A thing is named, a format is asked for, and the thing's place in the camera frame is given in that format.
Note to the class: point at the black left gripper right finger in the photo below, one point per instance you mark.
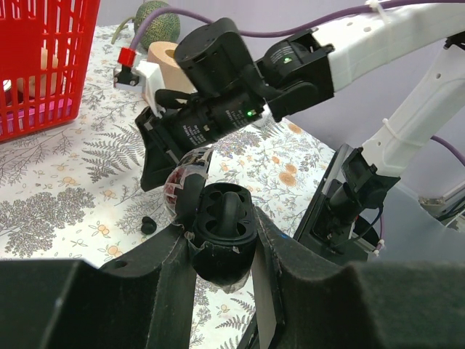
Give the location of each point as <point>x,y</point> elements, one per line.
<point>305,301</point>

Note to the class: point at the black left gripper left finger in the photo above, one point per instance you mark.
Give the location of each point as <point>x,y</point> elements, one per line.
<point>142,299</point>

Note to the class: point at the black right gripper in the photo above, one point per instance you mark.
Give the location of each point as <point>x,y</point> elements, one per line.
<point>187,122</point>

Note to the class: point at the black earbud charging case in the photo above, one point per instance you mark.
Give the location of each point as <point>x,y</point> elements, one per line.
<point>195,206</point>

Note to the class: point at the black clip-on earbud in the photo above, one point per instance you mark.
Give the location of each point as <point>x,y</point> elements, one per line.
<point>148,226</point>
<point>230,214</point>

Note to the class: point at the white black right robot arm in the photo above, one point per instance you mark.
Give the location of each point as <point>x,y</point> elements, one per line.
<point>307,67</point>

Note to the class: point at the beige tape roll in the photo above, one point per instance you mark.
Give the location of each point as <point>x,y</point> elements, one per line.
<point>162,53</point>

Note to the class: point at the green melon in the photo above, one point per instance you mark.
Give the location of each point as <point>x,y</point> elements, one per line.
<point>165,27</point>

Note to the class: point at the floral patterned table mat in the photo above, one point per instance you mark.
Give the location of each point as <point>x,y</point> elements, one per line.
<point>73,192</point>

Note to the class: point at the cream plush toy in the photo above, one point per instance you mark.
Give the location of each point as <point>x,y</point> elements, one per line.
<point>46,85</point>

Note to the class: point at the red plastic shopping basket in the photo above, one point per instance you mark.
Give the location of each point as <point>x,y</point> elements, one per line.
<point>43,37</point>

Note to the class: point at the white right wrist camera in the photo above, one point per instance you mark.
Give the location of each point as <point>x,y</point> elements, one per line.
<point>145,79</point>

